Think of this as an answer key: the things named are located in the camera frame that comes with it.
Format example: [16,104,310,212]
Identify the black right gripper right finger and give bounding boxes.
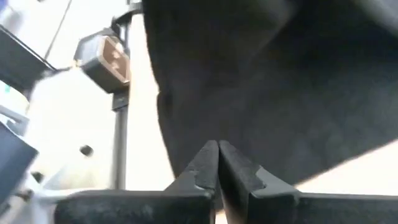
[218,139,398,224]

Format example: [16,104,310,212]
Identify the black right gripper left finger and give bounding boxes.
[54,139,220,224]

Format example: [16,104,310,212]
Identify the black cloth napkin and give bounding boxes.
[142,0,398,187]

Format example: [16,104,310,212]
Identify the dark blue block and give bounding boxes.
[0,121,40,203]

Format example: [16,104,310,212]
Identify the black flat panel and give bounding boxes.
[0,24,58,94]

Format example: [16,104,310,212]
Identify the black aluminium table frame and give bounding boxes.
[110,1,144,191]

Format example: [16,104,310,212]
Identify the grey overhead camera box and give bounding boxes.
[73,27,131,94]

